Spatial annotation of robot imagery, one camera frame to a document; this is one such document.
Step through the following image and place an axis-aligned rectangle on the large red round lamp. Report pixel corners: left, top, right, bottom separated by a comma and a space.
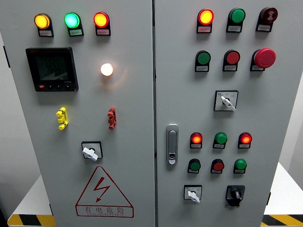
197, 9, 215, 26
93, 11, 110, 29

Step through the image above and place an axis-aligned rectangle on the black display meter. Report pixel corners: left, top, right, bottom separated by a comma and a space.
25, 46, 79, 92

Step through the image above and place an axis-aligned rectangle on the small green round lamp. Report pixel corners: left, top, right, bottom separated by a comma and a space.
214, 132, 228, 145
234, 158, 248, 171

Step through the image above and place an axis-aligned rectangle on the large green push button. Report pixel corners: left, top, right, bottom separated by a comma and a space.
228, 8, 246, 24
195, 50, 212, 66

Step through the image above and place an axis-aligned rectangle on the turn switch black knob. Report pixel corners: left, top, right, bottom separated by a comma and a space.
224, 184, 246, 208

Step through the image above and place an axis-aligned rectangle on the large red push button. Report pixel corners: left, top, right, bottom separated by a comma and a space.
223, 49, 241, 65

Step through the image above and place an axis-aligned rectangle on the small red round lamp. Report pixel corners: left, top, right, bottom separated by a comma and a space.
190, 131, 203, 145
238, 131, 253, 145

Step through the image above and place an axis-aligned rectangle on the white round lamp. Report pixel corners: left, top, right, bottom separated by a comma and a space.
100, 63, 114, 77

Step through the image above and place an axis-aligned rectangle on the red warning triangle sticker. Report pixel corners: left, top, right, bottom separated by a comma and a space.
75, 166, 135, 218

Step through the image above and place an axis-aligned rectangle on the grey door with warning triangle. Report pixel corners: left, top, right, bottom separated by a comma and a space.
0, 0, 156, 227

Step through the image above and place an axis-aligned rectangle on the grey door with silver lock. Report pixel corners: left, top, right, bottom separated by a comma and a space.
153, 0, 303, 227

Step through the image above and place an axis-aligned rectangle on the small red push button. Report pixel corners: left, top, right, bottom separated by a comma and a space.
211, 158, 225, 171

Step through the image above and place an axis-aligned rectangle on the large green round lamp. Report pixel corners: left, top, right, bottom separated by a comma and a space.
64, 12, 82, 29

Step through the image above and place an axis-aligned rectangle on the black yellow striped tape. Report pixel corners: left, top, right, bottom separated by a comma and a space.
261, 214, 303, 227
7, 214, 57, 227

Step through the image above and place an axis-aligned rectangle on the turn switch slim white handle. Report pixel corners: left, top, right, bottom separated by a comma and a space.
213, 90, 239, 112

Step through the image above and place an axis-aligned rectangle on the small turn switch white handle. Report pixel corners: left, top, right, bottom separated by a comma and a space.
183, 184, 203, 204

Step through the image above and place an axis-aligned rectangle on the large yellow round lamp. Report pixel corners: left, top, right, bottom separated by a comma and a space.
34, 13, 52, 30

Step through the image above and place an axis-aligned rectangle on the small yellow handle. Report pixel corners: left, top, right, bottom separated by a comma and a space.
55, 106, 70, 131

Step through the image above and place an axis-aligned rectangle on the turn switch wide white handle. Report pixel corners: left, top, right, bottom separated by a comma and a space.
81, 141, 104, 163

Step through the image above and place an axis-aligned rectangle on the small red handle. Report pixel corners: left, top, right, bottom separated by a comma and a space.
107, 107, 117, 131

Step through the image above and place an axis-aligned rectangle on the small green push button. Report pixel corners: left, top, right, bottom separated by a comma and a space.
188, 158, 201, 171

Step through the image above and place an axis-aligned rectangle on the silver door lock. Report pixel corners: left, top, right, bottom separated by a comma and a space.
166, 123, 179, 166

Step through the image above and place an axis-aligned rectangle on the large red stop button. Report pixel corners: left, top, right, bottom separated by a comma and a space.
252, 48, 277, 69

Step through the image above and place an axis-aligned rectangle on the dark red buzzer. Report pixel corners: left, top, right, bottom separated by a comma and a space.
259, 7, 279, 24

